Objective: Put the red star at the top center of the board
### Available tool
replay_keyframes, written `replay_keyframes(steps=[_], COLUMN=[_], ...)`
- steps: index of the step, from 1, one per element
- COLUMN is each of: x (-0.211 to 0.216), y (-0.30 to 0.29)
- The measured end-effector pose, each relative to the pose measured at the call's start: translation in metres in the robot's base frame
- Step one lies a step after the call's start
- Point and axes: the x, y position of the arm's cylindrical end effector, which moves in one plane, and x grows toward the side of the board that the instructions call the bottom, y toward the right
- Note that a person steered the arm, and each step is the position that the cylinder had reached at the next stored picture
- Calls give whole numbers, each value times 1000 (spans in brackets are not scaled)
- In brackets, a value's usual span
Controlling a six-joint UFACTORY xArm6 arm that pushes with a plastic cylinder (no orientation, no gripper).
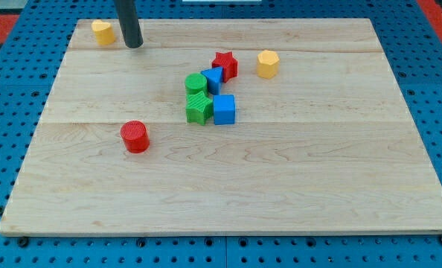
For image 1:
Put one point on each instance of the blue cube block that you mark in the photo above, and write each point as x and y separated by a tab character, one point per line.
224	109

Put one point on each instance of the green star block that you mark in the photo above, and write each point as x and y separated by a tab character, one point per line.
199	108

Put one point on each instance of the blue triangle block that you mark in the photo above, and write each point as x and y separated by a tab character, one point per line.
214	79

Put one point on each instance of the yellow hexagon block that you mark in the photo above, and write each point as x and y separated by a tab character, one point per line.
267	64

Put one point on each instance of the yellow heart block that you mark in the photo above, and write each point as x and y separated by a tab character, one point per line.
103	32

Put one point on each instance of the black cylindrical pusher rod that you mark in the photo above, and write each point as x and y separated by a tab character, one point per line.
128	20

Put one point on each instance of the red cylinder block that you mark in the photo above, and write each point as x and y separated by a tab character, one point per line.
135	136

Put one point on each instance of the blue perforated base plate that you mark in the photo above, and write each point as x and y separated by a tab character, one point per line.
31	57

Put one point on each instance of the wooden board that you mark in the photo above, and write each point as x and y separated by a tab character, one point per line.
326	147

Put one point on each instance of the green cylinder block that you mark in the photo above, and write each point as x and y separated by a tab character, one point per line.
195	83

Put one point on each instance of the red star block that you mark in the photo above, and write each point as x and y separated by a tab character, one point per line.
228	63

